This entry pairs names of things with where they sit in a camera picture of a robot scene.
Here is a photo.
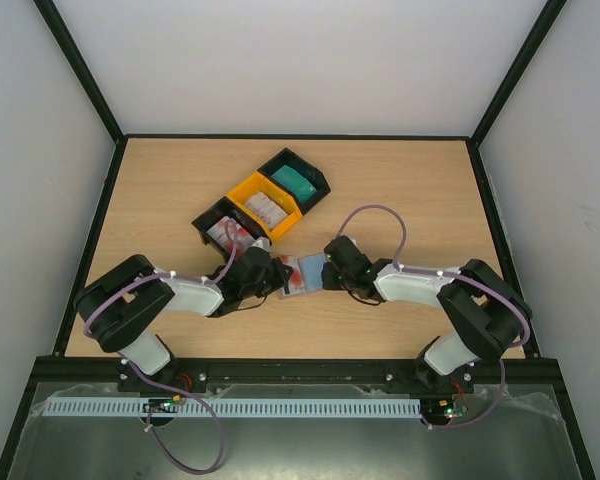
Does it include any white pink card stack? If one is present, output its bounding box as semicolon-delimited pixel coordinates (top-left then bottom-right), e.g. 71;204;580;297
244;191;288;231

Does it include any yellow bin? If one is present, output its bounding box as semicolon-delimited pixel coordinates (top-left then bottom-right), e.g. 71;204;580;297
227;172;303;242

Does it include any black bin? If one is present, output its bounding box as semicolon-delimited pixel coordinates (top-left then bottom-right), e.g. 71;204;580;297
258;148;331;214
191;196;265;260

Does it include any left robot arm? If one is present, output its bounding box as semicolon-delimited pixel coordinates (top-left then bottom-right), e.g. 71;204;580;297
73;244;292;376

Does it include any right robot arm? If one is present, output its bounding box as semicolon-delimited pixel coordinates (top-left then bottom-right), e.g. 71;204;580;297
322;235;532;392

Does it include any red white card stack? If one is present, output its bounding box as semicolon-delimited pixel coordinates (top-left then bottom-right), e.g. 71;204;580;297
207;216;255;256

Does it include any teal card stack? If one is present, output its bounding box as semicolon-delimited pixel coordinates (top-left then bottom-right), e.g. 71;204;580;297
271;165;317;204

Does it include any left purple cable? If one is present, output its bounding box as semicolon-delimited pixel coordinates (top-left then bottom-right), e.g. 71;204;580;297
82;220;237;475

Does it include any purple cable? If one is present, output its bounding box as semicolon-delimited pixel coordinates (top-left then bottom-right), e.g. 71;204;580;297
82;220;237;475
335;204;534;432

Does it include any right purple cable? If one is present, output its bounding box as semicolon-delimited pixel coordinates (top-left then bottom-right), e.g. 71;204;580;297
335;204;534;432

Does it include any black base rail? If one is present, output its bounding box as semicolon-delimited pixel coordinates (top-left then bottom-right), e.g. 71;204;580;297
29;353;561;393

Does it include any grey slotted cable duct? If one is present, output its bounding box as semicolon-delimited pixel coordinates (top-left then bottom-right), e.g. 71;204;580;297
42;397;421;419

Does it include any black enclosure frame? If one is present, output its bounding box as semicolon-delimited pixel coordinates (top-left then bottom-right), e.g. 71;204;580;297
0;0;595;479

